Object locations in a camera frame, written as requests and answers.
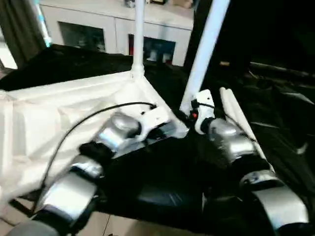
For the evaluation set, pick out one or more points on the grey curtain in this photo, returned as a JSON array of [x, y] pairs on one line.
[[22, 29]]

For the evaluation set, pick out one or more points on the grey ornament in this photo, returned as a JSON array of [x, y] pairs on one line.
[[129, 2]]

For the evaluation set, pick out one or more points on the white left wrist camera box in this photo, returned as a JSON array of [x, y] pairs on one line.
[[153, 118]]

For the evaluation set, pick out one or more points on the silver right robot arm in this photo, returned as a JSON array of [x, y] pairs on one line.
[[246, 152]]

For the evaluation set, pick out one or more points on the red package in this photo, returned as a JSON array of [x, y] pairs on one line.
[[132, 45]]

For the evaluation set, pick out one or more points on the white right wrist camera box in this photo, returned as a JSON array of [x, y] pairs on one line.
[[204, 105]]

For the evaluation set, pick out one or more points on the white glass-door cabinet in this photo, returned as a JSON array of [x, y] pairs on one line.
[[98, 22]]

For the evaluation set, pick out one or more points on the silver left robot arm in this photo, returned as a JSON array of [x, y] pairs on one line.
[[81, 172]]

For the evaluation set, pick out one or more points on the dark metal table frame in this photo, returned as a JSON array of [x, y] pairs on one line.
[[22, 206]]

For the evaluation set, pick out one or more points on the black box gold label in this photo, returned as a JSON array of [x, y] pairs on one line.
[[209, 37]]

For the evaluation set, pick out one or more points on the small white object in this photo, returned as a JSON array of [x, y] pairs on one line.
[[302, 148]]

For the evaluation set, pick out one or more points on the small white jar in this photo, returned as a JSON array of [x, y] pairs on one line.
[[167, 57]]

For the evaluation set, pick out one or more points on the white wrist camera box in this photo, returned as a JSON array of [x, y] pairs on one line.
[[153, 118], [204, 105]]

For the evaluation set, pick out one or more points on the dark metal rod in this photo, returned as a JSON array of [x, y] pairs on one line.
[[283, 68]]

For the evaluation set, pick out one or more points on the black plastic mat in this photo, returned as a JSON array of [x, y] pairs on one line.
[[160, 172]]

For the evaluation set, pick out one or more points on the white plastic table top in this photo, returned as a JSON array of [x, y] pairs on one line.
[[61, 110]]

